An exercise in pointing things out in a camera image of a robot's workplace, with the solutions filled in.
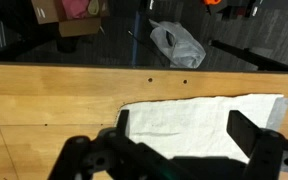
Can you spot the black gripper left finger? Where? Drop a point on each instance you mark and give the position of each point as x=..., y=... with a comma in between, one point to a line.
x=117, y=156

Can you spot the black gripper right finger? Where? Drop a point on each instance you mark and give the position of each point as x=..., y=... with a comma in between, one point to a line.
x=247, y=136

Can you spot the white woven towel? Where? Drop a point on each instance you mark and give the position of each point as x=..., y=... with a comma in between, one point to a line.
x=184, y=126

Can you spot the translucent white plastic bag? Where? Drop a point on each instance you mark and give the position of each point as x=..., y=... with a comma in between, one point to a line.
x=180, y=46

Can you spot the open cardboard box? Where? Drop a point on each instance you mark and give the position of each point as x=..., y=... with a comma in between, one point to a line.
x=79, y=28

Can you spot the pale yellow roll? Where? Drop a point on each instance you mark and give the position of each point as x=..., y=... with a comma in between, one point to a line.
x=93, y=7

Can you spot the pink cloth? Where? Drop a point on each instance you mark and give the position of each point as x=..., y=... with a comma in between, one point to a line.
x=75, y=8

